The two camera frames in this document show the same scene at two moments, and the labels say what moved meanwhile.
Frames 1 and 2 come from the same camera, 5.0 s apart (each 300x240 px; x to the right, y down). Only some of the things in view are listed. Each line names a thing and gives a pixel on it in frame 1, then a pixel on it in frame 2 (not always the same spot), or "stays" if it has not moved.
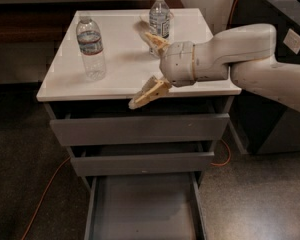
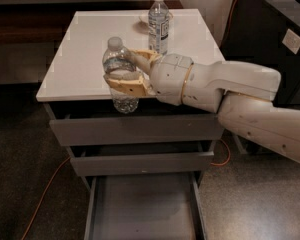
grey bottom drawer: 144,206 stays
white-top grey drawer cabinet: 144,163 stays
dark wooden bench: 47,21 stays
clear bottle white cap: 159,19 stays
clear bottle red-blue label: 91,47 -> 118,61
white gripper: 176,63 -> 169,78
